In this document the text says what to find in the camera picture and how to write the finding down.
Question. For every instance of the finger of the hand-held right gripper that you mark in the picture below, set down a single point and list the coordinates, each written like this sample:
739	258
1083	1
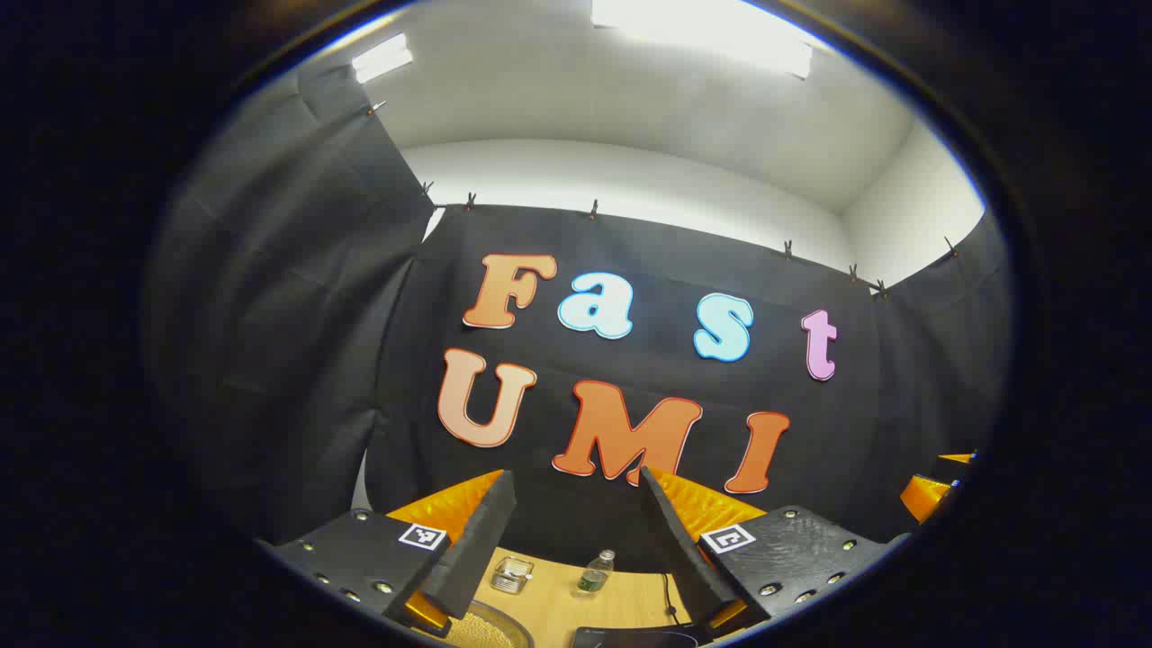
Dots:
958	458
922	497

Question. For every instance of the small ceiling light panel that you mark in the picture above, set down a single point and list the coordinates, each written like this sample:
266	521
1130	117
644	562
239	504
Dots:
382	57

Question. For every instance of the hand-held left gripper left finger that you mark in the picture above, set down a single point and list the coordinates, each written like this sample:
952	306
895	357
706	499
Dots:
477	549

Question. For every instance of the black induction cooktop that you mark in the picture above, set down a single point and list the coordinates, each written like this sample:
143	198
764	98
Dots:
639	637

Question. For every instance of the stainless steel pot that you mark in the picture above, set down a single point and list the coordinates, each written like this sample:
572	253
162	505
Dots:
520	625

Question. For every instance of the heap of soybeans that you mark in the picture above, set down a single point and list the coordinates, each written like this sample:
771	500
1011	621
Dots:
486	632

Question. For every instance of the clear plastic water bottle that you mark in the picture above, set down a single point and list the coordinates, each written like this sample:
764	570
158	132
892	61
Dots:
596	571

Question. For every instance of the large ceiling light panel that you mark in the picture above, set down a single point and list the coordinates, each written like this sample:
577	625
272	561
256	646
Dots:
702	31

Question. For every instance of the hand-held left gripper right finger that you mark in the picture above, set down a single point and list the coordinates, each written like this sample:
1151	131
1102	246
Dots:
684	558

